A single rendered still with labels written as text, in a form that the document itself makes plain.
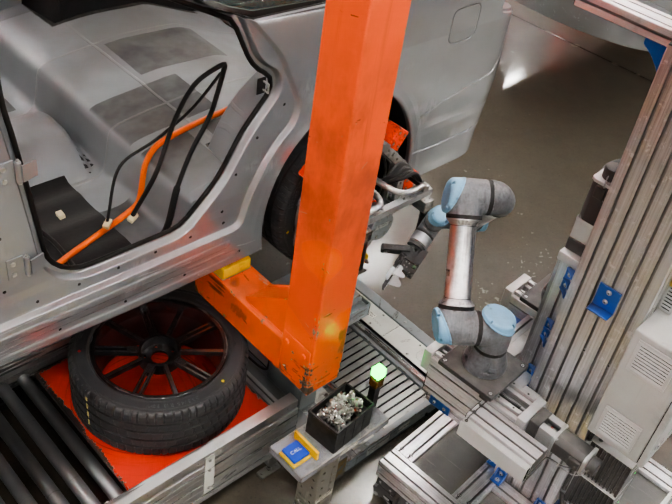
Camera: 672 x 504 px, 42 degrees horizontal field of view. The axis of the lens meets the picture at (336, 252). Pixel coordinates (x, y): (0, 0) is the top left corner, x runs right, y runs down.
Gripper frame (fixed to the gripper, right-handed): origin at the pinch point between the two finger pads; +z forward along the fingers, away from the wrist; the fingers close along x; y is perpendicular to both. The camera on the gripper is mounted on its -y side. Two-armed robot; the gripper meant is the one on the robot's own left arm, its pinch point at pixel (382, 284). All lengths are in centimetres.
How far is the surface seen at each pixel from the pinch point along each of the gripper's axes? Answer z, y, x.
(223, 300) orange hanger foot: 36, -47, 15
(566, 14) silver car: -238, -13, 138
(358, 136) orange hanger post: -8, -24, -85
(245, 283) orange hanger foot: 27, -43, 11
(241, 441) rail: 75, -10, 15
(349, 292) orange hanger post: 16.2, -5.6, -26.8
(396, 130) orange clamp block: -54, -30, -1
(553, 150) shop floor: -194, 26, 203
